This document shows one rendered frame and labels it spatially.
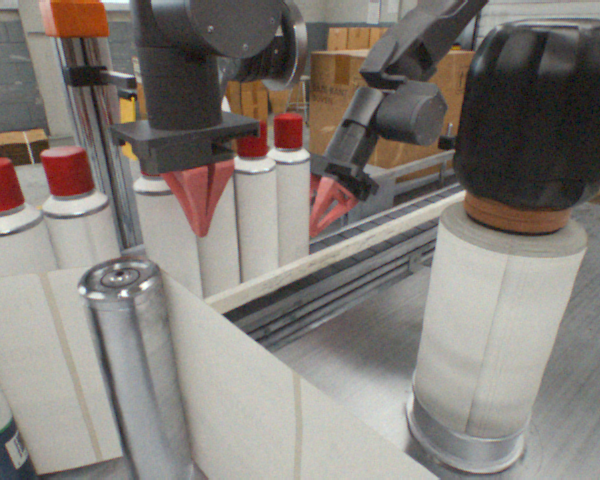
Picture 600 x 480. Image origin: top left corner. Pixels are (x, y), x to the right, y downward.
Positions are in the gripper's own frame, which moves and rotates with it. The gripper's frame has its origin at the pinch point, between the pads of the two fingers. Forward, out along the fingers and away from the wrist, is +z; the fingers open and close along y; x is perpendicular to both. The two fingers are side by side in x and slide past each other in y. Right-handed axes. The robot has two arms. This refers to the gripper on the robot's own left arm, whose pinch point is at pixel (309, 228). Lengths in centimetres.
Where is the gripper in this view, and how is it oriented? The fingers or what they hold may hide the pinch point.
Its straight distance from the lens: 56.6
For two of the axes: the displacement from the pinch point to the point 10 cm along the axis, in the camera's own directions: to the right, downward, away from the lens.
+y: 6.6, 3.3, -6.8
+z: -4.6, 8.9, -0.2
